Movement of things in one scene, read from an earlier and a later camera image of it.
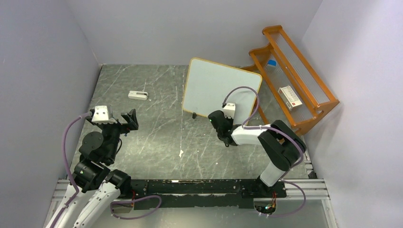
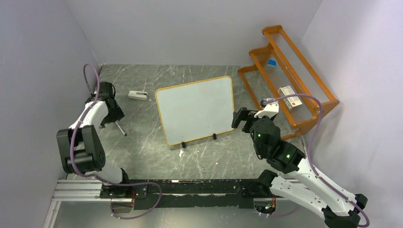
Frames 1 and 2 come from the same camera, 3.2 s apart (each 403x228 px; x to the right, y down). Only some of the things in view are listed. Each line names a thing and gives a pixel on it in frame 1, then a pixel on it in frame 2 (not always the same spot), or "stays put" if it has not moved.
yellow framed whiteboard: (207, 85) -> (196, 110)
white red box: (289, 98) stays put
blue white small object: (272, 62) stays put
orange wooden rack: (285, 74) stays put
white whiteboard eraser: (139, 95) stays put
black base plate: (213, 194) stays put
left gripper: (130, 118) -> (117, 115)
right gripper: (230, 119) -> (243, 114)
